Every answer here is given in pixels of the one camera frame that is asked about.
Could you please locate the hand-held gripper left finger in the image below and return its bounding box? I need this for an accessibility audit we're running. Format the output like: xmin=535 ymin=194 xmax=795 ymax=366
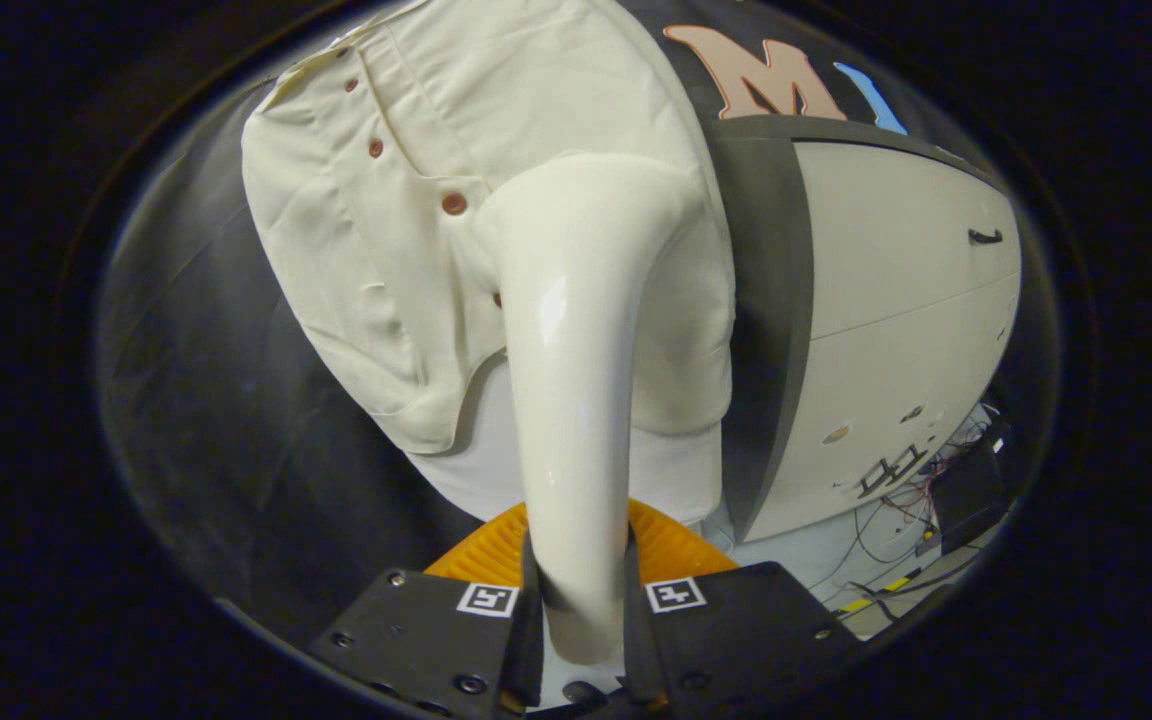
xmin=308 ymin=500 xmax=544 ymax=720

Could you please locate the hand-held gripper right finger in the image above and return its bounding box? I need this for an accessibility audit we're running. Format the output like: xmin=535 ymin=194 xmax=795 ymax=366
xmin=621 ymin=500 xmax=862 ymax=717

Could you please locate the white garment steamer head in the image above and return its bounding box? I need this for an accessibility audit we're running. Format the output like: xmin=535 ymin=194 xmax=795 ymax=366
xmin=471 ymin=152 xmax=707 ymax=666

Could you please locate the cream button-up shirt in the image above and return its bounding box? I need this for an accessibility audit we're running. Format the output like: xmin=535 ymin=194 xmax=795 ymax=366
xmin=241 ymin=0 xmax=737 ymax=456

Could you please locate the yellow black floor tape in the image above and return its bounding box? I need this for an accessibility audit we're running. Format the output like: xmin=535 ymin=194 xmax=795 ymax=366
xmin=841 ymin=568 xmax=925 ymax=614

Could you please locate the white ironing pad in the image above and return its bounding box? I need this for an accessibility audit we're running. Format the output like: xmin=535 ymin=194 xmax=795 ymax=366
xmin=406 ymin=350 xmax=727 ymax=526

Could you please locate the black electronics box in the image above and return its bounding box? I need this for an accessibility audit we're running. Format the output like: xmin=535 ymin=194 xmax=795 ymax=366
xmin=926 ymin=440 xmax=1012 ymax=551

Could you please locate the white cabinet with grey top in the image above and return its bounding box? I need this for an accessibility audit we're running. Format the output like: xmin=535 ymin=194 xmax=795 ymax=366
xmin=711 ymin=113 xmax=1024 ymax=544

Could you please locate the bundle of dark cables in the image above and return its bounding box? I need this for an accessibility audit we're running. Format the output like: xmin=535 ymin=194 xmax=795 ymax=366
xmin=816 ymin=400 xmax=1012 ymax=613

